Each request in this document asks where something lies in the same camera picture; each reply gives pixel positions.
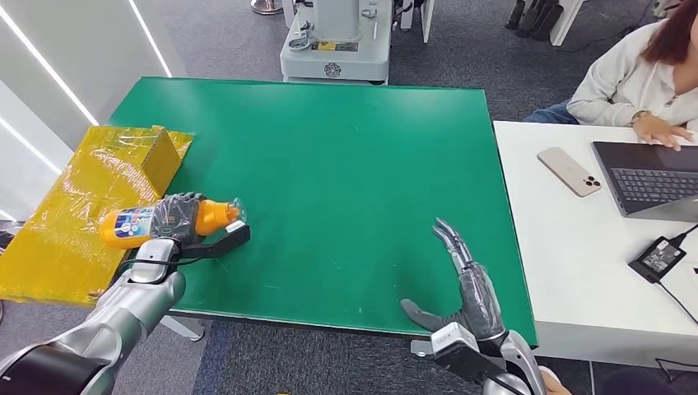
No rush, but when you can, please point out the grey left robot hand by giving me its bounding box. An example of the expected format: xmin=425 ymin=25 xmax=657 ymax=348
xmin=149 ymin=192 xmax=207 ymax=246

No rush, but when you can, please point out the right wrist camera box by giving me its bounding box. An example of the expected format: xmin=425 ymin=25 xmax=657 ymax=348
xmin=429 ymin=321 xmax=508 ymax=385

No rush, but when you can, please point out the beige smartphone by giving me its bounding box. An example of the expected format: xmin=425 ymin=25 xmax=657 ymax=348
xmin=537 ymin=146 xmax=603 ymax=198

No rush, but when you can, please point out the person's hand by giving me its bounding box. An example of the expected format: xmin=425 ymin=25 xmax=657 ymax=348
xmin=632 ymin=113 xmax=695 ymax=152

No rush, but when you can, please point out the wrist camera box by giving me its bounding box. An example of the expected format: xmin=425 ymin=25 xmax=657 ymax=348
xmin=429 ymin=321 xmax=508 ymax=385
xmin=179 ymin=219 xmax=252 ymax=261

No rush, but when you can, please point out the black adapter cable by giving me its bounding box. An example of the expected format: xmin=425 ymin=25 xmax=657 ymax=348
xmin=654 ymin=281 xmax=698 ymax=327
xmin=668 ymin=223 xmax=698 ymax=246

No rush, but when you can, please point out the chrome stand base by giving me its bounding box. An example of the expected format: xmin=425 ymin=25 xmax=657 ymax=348
xmin=249 ymin=0 xmax=285 ymax=16

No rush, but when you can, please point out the white desk leg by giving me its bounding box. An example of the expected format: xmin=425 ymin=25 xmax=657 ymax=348
xmin=548 ymin=0 xmax=586 ymax=48

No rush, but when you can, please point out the dark grey laptop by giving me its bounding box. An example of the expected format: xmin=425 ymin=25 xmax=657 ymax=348
xmin=591 ymin=140 xmax=698 ymax=224

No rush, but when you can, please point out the orange bottle with clear cap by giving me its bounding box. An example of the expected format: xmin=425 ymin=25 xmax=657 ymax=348
xmin=98 ymin=197 xmax=248 ymax=251

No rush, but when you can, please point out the person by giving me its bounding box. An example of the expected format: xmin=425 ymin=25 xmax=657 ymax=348
xmin=524 ymin=0 xmax=698 ymax=152

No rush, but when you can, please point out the yellow taped cardboard box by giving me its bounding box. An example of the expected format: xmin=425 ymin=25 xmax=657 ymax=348
xmin=0 ymin=124 xmax=194 ymax=306

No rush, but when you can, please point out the black power adapter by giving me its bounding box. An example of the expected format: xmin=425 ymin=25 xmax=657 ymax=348
xmin=627 ymin=235 xmax=687 ymax=285

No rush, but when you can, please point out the white panel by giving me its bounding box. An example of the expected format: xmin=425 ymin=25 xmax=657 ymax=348
xmin=399 ymin=0 xmax=436 ymax=44

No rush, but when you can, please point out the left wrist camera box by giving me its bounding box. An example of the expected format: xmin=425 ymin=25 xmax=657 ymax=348
xmin=179 ymin=219 xmax=252 ymax=261

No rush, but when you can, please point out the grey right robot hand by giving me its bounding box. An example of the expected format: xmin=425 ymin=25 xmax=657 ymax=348
xmin=399 ymin=217 xmax=506 ymax=343

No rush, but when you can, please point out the white table leg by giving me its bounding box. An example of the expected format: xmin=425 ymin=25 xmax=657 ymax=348
xmin=161 ymin=314 xmax=206 ymax=343

